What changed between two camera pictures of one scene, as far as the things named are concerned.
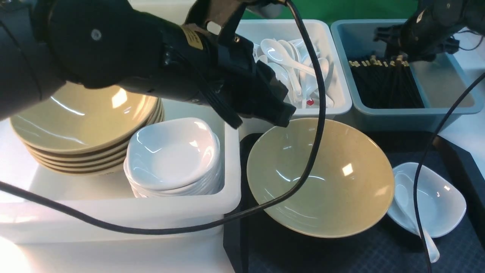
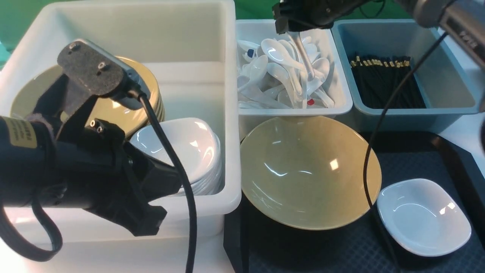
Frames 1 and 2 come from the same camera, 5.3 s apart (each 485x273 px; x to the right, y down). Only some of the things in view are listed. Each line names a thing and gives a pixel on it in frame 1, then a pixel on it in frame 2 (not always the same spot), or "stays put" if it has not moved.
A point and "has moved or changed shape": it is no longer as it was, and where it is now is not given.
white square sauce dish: (442, 203) has moved or changed shape
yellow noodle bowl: (348, 188) has moved or changed shape
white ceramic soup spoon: (404, 194) to (296, 36)
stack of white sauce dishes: (172, 157) stays put
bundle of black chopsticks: (379, 85) stays put
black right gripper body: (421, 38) to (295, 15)
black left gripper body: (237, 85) to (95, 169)
